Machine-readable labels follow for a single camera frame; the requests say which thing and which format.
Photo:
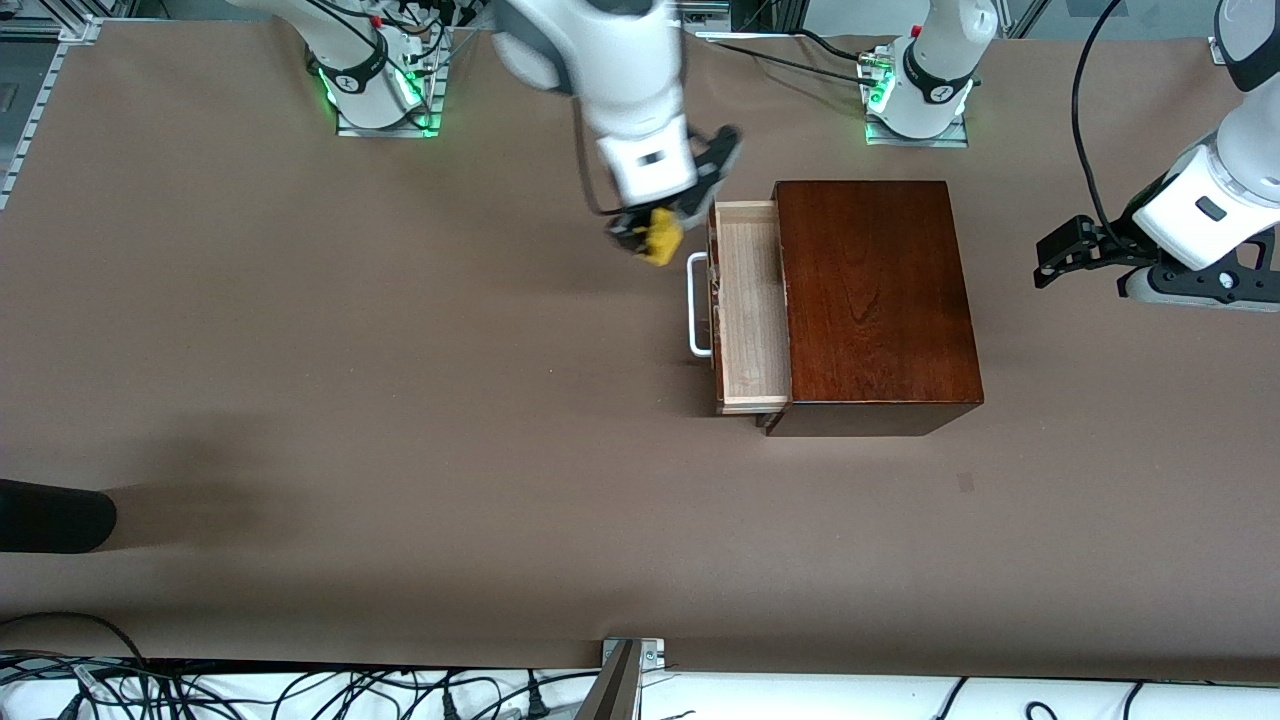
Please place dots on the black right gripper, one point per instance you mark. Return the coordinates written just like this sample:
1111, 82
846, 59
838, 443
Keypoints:
627, 229

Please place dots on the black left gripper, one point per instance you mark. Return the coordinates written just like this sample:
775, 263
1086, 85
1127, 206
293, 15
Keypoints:
1117, 239

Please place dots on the yellow cube block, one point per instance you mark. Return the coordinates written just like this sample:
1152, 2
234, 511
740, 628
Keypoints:
663, 238

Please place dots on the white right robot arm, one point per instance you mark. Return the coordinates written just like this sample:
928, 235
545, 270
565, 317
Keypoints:
640, 90

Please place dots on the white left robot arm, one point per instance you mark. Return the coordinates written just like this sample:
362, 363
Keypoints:
935, 60

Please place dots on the dark brown wooden cabinet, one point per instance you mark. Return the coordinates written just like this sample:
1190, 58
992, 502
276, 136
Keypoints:
880, 300

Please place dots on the grey device with ports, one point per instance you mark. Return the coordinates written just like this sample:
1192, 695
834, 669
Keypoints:
705, 10

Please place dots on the brown paper table cover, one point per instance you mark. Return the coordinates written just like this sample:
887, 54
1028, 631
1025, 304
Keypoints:
400, 400

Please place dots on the grey aluminium beam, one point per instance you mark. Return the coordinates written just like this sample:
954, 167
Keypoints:
612, 690

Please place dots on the black foam cylinder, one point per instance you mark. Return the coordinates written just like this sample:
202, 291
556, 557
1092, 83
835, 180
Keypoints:
50, 515

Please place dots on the aluminium left arm base plate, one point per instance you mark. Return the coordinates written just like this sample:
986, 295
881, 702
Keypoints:
915, 141

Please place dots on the aluminium frame profile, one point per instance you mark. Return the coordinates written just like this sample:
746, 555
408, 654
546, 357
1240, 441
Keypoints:
1218, 48
40, 100

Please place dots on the aluminium right arm base plate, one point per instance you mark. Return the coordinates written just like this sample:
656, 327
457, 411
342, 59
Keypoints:
435, 110

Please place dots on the silver metal corner bracket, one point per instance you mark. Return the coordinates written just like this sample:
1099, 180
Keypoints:
650, 652

